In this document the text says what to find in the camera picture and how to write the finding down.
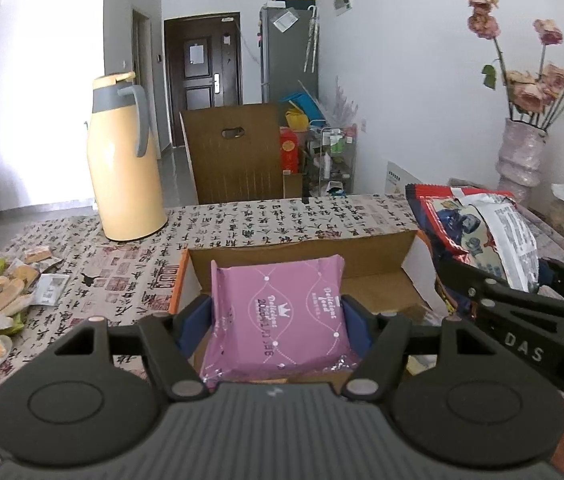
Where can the white paper sheet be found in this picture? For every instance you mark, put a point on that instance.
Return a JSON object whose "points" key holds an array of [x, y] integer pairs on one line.
{"points": [[285, 21]]}

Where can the pink textured vase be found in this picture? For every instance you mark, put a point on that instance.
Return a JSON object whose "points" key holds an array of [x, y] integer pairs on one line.
{"points": [[522, 160]]}

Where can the pale dried flower bunch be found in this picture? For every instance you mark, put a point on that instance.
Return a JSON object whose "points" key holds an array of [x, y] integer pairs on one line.
{"points": [[342, 105]]}

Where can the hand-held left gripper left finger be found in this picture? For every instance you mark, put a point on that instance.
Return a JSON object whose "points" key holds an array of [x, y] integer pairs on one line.
{"points": [[194, 325]]}

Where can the small white sachet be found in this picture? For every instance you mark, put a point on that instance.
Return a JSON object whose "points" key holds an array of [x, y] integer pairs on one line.
{"points": [[51, 287]]}

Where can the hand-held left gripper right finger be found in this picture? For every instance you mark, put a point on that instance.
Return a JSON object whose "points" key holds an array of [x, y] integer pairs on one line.
{"points": [[357, 322]]}

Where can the yellow thermos jug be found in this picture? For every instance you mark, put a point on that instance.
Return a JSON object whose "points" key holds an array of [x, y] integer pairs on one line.
{"points": [[121, 175]]}

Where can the round biscuit packet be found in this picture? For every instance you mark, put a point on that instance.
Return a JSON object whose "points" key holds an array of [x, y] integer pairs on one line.
{"points": [[36, 255], [24, 272]]}

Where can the grey refrigerator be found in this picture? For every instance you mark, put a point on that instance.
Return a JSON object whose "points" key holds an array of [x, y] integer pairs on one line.
{"points": [[287, 60]]}

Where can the pink rose bouquet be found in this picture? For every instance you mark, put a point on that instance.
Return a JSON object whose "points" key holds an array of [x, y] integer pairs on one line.
{"points": [[529, 95]]}

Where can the red carton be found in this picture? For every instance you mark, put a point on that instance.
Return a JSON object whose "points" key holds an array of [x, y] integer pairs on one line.
{"points": [[290, 152]]}

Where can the white printed board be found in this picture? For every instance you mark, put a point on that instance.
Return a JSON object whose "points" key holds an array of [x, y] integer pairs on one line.
{"points": [[402, 175]]}

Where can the white grey-print snack packet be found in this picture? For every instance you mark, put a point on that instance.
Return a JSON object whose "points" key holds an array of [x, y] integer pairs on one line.
{"points": [[509, 240]]}

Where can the pink snack packet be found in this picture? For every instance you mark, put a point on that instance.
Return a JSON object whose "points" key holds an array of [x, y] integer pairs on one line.
{"points": [[272, 320]]}

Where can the dark brown door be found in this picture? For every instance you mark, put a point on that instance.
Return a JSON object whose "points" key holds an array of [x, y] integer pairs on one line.
{"points": [[201, 95]]}

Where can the white folded umbrella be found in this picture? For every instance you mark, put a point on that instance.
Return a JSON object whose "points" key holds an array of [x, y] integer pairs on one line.
{"points": [[312, 40]]}

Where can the red cardboard box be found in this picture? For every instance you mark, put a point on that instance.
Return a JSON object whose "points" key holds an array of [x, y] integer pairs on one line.
{"points": [[312, 255]]}

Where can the brown chair back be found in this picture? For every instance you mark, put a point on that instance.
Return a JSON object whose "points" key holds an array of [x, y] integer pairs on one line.
{"points": [[232, 170]]}

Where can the red blue snack packet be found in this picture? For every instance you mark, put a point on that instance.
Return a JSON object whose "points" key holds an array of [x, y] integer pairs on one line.
{"points": [[449, 225]]}

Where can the yellow bag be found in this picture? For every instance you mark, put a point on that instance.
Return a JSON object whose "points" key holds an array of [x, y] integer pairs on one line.
{"points": [[296, 119]]}

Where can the white paper notice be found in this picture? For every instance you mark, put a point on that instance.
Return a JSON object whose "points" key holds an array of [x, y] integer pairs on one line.
{"points": [[196, 53]]}

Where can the green snack packet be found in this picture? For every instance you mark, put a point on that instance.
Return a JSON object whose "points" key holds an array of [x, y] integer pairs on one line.
{"points": [[15, 326]]}

